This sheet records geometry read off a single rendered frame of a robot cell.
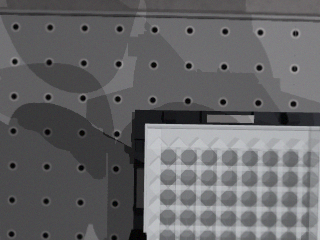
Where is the white well plate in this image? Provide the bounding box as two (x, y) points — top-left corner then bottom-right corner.
(143, 123), (320, 240)

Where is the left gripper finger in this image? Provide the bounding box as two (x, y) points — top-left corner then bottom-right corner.
(129, 229), (147, 240)

